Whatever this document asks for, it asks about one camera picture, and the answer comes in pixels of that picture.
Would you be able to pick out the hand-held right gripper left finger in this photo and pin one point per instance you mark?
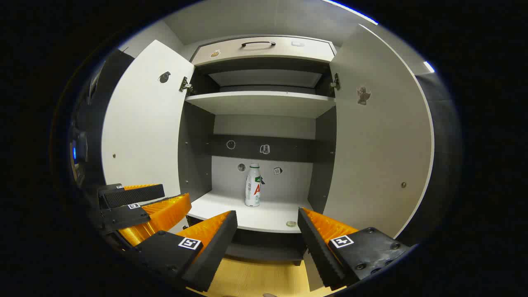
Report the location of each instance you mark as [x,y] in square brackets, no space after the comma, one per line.
[214,251]

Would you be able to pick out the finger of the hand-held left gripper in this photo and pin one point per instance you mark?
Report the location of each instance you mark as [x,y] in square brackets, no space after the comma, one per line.
[132,194]
[123,216]

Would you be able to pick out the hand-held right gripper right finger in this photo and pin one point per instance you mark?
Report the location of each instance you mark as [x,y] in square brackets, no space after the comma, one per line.
[317,251]

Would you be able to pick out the white plastic bottle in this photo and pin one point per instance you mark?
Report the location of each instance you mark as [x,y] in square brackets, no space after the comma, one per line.
[252,194]

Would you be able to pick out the grey and white cabinet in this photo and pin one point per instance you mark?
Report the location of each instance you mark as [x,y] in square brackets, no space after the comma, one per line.
[264,123]

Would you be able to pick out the metal door hinge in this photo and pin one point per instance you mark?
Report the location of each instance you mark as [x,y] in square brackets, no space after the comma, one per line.
[336,82]
[185,86]

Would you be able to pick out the white cabinet shelf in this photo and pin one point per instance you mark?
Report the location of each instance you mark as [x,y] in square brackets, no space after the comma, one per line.
[264,103]

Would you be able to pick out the beige cabinet drawer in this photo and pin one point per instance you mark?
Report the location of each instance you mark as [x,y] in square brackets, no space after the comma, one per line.
[288,51]

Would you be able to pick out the black backdrop cloth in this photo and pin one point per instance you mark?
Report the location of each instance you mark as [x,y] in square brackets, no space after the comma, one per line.
[103,95]
[441,156]

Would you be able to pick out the small ceiling light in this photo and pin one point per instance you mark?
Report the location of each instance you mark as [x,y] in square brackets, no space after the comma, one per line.
[429,66]

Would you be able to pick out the long ceiling strip light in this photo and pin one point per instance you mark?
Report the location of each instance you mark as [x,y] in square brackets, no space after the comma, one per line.
[350,11]

